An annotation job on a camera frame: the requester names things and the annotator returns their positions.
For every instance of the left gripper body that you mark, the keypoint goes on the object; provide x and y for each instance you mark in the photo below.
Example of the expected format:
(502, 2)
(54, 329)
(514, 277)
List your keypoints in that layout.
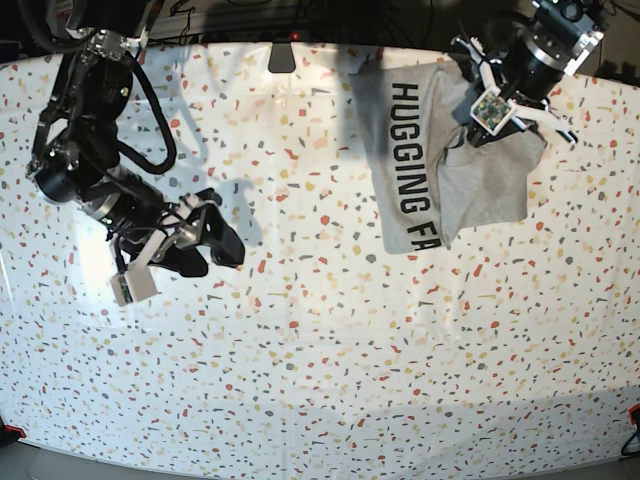
(529, 113)

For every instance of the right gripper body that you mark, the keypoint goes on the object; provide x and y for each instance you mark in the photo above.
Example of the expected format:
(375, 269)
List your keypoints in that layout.
(182, 226)

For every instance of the grey T-shirt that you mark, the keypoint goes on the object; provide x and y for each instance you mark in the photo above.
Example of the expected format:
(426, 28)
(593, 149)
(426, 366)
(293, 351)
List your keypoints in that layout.
(429, 181)

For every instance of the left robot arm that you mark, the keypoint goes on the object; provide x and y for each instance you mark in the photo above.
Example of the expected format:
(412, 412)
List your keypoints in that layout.
(551, 44)

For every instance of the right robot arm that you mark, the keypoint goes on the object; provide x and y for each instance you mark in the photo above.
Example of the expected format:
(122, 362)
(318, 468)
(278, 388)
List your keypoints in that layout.
(76, 153)

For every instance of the red table corner clamp left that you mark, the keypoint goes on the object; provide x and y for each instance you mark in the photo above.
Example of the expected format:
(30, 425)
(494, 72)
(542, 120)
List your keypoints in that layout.
(11, 434)

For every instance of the red table corner clamp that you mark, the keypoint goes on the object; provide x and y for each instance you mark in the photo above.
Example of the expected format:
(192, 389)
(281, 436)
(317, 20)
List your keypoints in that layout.
(634, 415)
(11, 434)

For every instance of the red table corner clamp right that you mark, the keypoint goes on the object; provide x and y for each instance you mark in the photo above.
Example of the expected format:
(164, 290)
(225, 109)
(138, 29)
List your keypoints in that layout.
(634, 415)

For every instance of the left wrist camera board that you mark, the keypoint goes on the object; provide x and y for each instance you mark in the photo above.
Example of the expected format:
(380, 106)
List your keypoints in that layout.
(491, 111)

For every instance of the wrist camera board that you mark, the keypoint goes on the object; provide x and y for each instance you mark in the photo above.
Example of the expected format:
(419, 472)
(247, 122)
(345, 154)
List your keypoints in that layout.
(121, 290)
(491, 111)

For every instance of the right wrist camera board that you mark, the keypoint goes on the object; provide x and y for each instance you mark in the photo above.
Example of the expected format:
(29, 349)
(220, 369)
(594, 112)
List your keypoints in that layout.
(121, 290)

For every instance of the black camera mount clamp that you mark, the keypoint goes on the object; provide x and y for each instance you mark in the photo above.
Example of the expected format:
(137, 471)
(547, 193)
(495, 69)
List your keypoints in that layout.
(281, 59)

